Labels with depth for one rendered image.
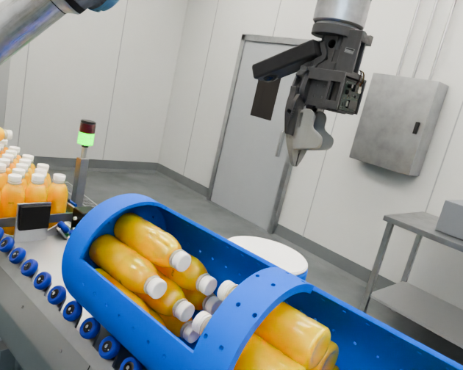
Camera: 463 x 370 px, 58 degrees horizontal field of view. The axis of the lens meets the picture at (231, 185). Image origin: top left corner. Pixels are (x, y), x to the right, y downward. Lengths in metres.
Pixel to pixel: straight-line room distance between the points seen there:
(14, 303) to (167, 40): 5.59
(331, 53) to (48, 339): 0.86
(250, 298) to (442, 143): 3.44
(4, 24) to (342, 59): 0.61
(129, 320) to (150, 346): 0.06
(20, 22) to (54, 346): 0.68
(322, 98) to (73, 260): 0.58
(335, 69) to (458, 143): 3.35
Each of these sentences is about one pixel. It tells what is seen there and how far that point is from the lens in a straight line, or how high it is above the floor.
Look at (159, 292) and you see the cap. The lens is 0.84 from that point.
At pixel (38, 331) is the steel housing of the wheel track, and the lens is 1.13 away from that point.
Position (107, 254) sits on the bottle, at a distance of 0.91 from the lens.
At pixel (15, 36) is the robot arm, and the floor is 1.52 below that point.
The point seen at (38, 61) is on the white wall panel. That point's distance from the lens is 5.74.
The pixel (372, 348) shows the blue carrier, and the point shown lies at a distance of 0.80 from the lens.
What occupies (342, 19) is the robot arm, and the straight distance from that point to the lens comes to 0.63.
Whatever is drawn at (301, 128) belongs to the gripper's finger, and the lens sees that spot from 0.64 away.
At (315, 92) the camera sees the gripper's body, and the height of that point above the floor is 1.53.
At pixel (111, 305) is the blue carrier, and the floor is 1.09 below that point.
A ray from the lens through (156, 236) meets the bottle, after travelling 0.88.
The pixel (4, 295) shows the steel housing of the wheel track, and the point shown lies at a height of 0.86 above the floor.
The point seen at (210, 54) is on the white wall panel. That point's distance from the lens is 6.02.
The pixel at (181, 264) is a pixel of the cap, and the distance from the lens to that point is 0.85.
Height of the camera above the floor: 1.51
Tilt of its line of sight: 13 degrees down
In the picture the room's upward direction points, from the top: 13 degrees clockwise
